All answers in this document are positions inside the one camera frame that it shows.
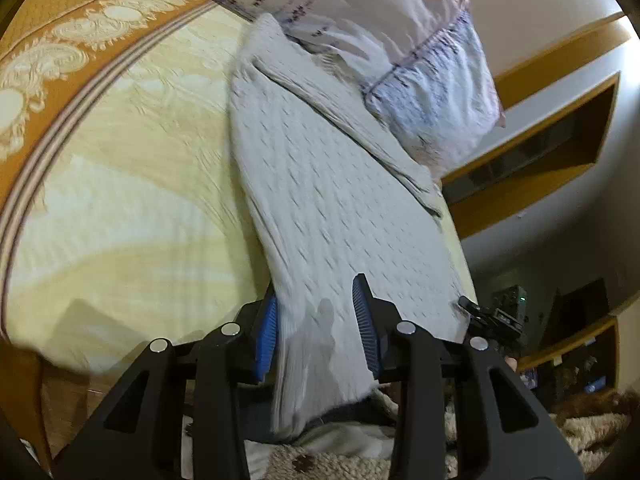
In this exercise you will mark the floral lavender pillow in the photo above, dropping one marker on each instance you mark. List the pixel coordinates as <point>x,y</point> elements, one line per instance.
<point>419,64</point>

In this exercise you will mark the cream cable-knit sweater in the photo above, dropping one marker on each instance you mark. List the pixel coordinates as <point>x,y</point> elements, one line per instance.
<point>332,194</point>

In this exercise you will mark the wooden wall shelf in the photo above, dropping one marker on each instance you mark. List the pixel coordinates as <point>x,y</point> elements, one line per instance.
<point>554,151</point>

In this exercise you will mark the beige shaggy rug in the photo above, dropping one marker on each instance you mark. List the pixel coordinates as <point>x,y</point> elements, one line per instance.
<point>590,424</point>

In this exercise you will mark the yellow patterned bedspread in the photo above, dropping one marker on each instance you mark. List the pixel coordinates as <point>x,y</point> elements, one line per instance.
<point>123,217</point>

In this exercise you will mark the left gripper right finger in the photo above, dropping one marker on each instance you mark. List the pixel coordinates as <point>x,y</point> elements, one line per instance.
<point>502,430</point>

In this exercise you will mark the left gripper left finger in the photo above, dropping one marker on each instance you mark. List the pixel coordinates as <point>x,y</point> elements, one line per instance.
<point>136,431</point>

